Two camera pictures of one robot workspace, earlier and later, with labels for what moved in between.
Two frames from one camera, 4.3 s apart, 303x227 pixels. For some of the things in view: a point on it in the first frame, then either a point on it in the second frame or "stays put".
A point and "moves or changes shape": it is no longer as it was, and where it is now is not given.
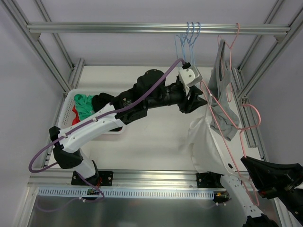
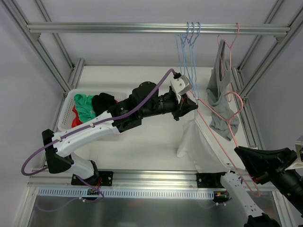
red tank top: x=76 y=119 stays put
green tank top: x=83 y=104 stays put
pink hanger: x=205 y=88 moves or changes shape
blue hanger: x=182 y=40 -> x=190 y=45
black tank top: x=98 y=101 stays put
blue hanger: x=191 y=43 stays put
